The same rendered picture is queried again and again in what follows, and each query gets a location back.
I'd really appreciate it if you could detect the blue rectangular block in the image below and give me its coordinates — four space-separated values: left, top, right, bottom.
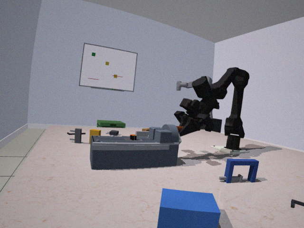
157 188 221 228

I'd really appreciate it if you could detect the blue c-clamp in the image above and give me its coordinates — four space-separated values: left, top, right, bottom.
219 159 259 183

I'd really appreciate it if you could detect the yellow rectangular bar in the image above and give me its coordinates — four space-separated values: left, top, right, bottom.
89 129 101 144

